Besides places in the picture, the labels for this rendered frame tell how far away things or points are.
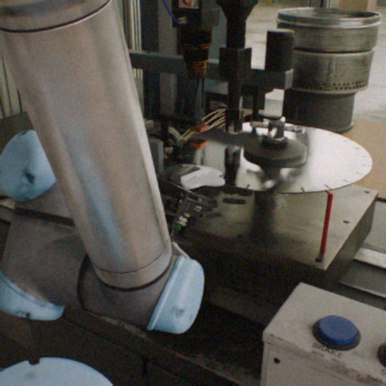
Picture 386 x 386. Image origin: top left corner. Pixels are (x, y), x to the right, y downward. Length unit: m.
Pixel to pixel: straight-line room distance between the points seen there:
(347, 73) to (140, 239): 1.19
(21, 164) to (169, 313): 0.21
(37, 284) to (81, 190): 0.19
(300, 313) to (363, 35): 1.06
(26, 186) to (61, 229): 0.06
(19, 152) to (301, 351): 0.36
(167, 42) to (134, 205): 1.17
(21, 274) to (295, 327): 0.30
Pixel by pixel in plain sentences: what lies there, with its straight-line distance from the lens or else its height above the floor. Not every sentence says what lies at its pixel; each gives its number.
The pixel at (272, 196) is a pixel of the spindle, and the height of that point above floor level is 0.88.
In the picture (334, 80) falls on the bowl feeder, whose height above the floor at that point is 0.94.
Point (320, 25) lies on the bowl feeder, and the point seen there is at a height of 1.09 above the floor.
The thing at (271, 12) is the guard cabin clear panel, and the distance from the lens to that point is 2.01.
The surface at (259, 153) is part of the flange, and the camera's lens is 0.84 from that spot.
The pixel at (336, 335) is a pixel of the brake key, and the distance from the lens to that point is 0.55.
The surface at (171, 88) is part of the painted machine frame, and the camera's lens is 1.54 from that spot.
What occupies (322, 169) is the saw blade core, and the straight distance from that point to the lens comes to 0.83.
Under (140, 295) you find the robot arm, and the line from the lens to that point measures 0.45.
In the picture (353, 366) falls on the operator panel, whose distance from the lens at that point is 0.54.
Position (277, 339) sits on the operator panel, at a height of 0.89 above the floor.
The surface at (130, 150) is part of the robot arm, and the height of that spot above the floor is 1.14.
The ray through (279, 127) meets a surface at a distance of 0.86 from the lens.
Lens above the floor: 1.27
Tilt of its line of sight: 27 degrees down
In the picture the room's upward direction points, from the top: straight up
